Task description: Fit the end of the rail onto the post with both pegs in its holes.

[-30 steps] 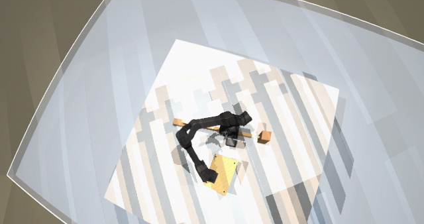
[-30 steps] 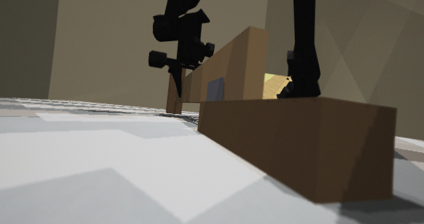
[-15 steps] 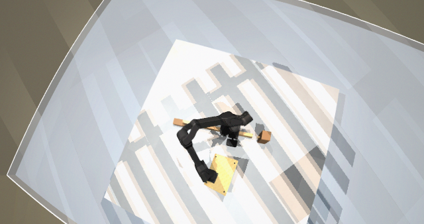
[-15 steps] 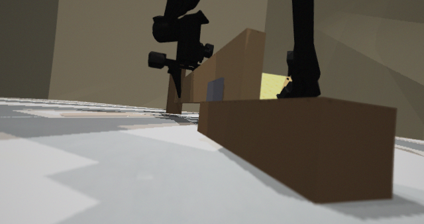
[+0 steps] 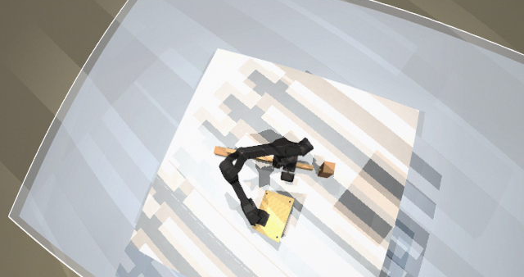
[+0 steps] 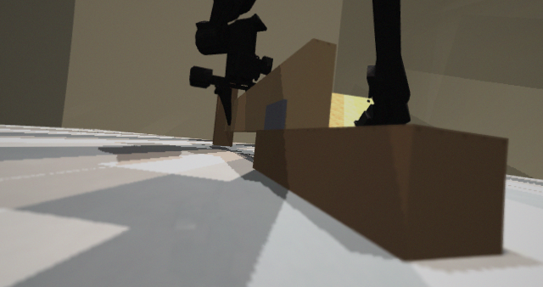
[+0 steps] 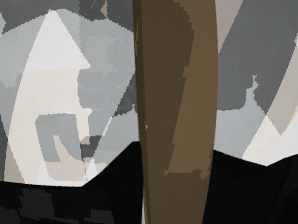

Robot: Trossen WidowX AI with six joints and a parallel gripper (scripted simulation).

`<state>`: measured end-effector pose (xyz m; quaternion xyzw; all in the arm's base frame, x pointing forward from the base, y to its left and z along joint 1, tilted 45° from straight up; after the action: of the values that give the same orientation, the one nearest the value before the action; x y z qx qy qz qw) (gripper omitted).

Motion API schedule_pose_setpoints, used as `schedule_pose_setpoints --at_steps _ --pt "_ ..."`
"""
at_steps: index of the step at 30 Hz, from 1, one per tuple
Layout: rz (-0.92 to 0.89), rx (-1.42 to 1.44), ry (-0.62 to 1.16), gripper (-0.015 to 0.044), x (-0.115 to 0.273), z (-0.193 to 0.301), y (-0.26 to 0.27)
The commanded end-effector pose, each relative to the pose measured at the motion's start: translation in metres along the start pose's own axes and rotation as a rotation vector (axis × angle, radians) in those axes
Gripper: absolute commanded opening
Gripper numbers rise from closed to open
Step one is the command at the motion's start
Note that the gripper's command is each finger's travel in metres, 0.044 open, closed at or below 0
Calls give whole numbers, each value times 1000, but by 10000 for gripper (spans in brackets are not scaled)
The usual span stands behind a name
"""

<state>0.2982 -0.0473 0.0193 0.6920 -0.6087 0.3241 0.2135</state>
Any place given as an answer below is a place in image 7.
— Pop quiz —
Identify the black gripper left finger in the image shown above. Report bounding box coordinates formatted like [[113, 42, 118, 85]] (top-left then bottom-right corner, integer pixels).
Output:
[[0, 140, 144, 224]]

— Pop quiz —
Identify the long brown wooden beam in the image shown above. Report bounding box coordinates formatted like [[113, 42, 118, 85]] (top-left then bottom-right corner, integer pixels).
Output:
[[132, 0, 218, 224]]

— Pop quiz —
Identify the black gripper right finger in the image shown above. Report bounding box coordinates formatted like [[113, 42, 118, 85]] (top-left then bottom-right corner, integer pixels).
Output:
[[202, 149, 298, 224]]

